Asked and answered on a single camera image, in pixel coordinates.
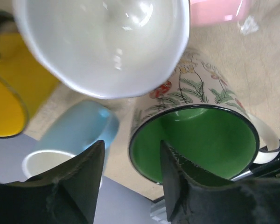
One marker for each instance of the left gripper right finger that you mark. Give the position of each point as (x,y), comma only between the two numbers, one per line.
(194,195)

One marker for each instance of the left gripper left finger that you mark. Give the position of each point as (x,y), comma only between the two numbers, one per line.
(65,194)

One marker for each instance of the light blue mug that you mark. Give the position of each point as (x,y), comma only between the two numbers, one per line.
(74,131)

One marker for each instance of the white floral mug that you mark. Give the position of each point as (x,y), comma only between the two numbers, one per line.
(198,113)

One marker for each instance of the yellow mug black handle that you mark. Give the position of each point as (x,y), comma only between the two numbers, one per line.
(24,84)

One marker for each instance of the pink faceted mug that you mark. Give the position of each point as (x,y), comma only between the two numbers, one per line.
(111,49)

